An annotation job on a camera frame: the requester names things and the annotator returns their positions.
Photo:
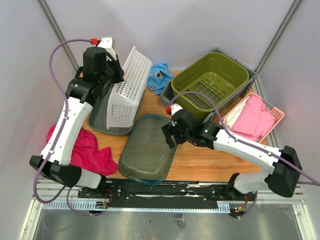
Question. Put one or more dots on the magenta cloth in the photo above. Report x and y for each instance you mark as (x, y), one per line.
(87, 155)

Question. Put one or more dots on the white perforated plastic basket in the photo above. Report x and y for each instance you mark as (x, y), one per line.
(125, 96)

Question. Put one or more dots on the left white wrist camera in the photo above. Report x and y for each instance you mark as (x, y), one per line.
(106, 43)

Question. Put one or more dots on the dark grey plastic tray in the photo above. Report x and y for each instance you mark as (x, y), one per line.
(97, 119)

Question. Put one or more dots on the aluminium frame rail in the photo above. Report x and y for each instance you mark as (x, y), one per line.
(57, 197)

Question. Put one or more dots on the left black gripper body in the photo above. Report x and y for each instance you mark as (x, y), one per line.
(107, 76)

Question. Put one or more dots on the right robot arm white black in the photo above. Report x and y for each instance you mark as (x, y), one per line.
(280, 168)

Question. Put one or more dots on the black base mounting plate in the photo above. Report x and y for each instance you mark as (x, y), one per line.
(190, 196)

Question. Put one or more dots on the blue patterned cloth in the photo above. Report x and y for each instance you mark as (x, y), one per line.
(159, 75)

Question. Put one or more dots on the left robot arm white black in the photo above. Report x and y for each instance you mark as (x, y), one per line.
(53, 163)

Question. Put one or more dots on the olive green plastic basin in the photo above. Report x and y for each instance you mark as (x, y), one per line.
(210, 80)

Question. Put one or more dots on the translucent blue plastic tub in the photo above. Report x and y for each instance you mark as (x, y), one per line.
(146, 157)

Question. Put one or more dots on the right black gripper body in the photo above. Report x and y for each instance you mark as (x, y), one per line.
(180, 137)

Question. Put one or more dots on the grey plastic bin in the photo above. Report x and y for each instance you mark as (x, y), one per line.
(166, 97)

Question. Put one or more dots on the pink plastic basket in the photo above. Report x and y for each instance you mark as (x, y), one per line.
(276, 115)

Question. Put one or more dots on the pink folded cloth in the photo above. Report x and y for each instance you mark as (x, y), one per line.
(255, 117)

